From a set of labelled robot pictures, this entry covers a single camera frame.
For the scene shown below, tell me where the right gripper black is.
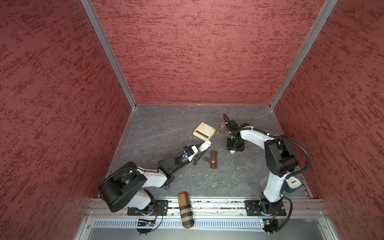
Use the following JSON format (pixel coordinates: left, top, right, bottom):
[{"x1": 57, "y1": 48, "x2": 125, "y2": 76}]
[{"x1": 226, "y1": 136, "x2": 244, "y2": 152}]

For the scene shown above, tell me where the yellow calculator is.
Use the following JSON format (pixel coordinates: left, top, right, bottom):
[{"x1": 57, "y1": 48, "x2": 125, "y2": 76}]
[{"x1": 193, "y1": 122, "x2": 216, "y2": 141}]

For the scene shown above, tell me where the corner aluminium profile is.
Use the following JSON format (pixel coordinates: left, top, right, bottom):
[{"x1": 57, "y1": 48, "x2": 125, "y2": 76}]
[
  {"x1": 81, "y1": 0, "x2": 137, "y2": 111},
  {"x1": 269, "y1": 0, "x2": 338, "y2": 112}
]

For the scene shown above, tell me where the left circuit board with wires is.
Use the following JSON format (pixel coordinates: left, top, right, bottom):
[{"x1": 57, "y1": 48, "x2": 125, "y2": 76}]
[{"x1": 136, "y1": 207, "x2": 164, "y2": 235}]

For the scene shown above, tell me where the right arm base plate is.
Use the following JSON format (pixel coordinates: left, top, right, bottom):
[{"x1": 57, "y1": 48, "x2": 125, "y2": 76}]
[{"x1": 244, "y1": 200, "x2": 287, "y2": 217}]

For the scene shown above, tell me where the teal alarm clock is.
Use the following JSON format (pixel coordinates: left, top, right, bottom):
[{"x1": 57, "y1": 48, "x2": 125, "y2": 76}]
[{"x1": 285, "y1": 177, "x2": 303, "y2": 193}]

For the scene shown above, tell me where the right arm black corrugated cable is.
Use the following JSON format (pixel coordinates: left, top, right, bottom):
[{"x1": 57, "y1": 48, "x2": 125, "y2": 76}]
[{"x1": 222, "y1": 113, "x2": 312, "y2": 181}]

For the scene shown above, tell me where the white pill bottle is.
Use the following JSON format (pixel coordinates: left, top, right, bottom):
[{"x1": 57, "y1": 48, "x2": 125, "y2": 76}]
[{"x1": 199, "y1": 140, "x2": 211, "y2": 152}]

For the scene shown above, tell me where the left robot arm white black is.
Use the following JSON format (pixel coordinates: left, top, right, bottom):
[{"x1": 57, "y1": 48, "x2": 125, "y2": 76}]
[{"x1": 99, "y1": 141, "x2": 211, "y2": 215}]

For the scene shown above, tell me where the right corner aluminium profile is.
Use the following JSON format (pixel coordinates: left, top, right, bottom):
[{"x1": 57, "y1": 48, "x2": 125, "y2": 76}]
[{"x1": 269, "y1": 0, "x2": 338, "y2": 112}]

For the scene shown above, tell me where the brown weekly pill organizer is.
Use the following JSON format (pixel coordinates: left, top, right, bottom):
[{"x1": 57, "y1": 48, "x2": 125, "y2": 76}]
[{"x1": 205, "y1": 150, "x2": 218, "y2": 170}]

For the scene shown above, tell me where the left corner aluminium profile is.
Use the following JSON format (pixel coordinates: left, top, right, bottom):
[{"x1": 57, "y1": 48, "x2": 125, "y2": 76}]
[{"x1": 81, "y1": 0, "x2": 137, "y2": 111}]

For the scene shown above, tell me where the plaid glasses case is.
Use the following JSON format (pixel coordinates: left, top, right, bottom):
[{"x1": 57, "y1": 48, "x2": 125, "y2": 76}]
[{"x1": 178, "y1": 192, "x2": 195, "y2": 229}]

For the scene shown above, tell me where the right circuit board with wires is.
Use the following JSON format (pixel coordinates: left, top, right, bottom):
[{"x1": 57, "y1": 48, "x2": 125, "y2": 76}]
[{"x1": 264, "y1": 197, "x2": 293, "y2": 235}]

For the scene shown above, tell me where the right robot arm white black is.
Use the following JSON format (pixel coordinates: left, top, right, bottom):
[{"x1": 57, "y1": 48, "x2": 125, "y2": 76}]
[{"x1": 224, "y1": 117, "x2": 299, "y2": 216}]

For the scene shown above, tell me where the clear amber pill bottle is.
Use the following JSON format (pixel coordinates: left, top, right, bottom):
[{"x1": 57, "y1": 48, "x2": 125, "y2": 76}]
[{"x1": 219, "y1": 122, "x2": 227, "y2": 134}]

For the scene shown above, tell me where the circuit board with wires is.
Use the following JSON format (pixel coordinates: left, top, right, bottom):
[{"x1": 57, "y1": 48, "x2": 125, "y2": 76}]
[
  {"x1": 264, "y1": 197, "x2": 293, "y2": 235},
  {"x1": 136, "y1": 207, "x2": 164, "y2": 235}
]

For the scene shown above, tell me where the aluminium front rail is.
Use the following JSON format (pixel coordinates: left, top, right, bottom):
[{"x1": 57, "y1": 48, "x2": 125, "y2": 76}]
[{"x1": 75, "y1": 198, "x2": 339, "y2": 240}]

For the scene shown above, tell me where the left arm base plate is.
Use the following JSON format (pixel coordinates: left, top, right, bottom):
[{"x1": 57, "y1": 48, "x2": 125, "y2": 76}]
[{"x1": 127, "y1": 200, "x2": 169, "y2": 217}]

